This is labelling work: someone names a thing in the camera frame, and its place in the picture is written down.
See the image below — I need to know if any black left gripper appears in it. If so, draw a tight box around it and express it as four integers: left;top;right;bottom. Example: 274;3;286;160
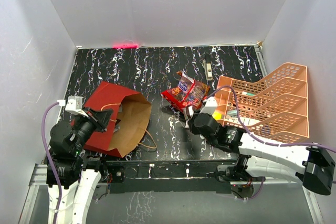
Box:
70;105;113;153

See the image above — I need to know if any silver brown chocolate packet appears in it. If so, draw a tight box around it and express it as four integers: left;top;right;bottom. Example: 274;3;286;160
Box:
183;105;194;129

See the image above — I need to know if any red brown paper bag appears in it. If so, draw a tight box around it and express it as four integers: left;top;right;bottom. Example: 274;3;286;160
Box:
83;81;152;158

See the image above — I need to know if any red cookie snack bag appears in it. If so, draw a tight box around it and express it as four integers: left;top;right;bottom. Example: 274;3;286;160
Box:
161;70;210;112

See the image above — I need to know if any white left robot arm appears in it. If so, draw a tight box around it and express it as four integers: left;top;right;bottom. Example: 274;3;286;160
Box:
46;108;113;223

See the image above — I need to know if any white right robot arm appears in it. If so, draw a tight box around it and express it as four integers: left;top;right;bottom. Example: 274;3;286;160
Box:
186;113;335;196

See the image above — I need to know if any yellow item in organizer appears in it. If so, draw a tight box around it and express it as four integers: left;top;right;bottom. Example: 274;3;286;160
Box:
212;111;222;121

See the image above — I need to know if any beige stapler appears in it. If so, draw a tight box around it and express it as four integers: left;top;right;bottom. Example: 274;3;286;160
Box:
203;56;213;81

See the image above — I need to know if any pink tape strip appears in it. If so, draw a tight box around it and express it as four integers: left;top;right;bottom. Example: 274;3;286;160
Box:
113;43;139;48

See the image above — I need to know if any peach plastic file organizer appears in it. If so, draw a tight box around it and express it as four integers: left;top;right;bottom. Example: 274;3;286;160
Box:
214;62;310;143

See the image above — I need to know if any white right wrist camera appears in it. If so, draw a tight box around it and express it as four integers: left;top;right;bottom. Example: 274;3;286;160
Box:
200;97;218;115

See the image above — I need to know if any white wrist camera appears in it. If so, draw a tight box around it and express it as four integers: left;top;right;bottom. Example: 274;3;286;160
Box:
57;95;88;118
200;97;218;115

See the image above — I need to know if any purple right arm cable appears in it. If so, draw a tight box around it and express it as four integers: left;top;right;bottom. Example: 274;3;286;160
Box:
204;85;336;201

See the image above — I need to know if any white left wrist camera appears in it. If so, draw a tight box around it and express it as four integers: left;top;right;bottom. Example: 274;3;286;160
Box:
57;95;88;118

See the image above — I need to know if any black front mounting rail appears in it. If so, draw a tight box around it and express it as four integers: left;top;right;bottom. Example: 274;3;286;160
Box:
78;159;255;195

